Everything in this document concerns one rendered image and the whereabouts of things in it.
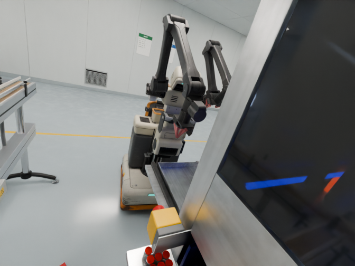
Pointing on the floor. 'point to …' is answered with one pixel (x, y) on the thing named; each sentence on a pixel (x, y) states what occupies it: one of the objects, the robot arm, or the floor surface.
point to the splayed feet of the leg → (34, 176)
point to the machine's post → (235, 105)
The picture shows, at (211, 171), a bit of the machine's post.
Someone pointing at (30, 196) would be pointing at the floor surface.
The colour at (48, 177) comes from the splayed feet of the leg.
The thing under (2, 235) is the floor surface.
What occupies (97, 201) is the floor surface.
